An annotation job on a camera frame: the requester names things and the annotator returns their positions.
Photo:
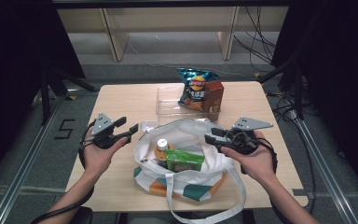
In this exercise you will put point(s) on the person's left hand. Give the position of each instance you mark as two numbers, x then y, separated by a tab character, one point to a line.
99	160

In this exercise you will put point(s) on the black chair seat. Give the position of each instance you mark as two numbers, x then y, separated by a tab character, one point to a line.
84	216

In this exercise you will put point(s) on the grey tape strip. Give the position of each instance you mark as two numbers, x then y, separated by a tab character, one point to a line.
303	193

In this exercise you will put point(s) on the clear plastic tray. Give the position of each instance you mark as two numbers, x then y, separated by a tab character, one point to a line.
167	105

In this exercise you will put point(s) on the person's right hand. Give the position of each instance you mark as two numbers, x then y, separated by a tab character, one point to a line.
259	165

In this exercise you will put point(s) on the person's grey lap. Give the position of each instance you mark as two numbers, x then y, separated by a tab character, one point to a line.
149	219

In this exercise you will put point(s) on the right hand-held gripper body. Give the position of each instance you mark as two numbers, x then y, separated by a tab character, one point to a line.
244	141

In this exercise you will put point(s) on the green seaweed snack packet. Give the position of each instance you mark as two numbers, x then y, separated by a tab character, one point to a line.
185	161

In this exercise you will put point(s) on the blue chip bag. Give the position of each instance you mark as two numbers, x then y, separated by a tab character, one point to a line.
194	90

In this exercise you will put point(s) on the black curtain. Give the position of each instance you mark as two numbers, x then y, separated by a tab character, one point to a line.
12	77
338	77

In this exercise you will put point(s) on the white patterned tote bag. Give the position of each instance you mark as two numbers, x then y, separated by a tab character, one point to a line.
186	183

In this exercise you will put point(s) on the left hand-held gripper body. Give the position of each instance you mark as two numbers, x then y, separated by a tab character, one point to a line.
104	132

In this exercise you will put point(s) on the brown carton box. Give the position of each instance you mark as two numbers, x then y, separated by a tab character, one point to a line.
213	99

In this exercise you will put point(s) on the light wooden desk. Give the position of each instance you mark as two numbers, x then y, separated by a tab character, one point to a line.
118	31

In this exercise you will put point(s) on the black metal stand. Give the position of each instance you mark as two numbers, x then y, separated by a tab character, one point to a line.
298	93
45	99

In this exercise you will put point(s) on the orange drink bottle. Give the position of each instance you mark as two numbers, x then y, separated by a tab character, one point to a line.
162	147

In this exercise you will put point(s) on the aluminium floor rail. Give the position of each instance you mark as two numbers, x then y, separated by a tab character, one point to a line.
329	180
21	174

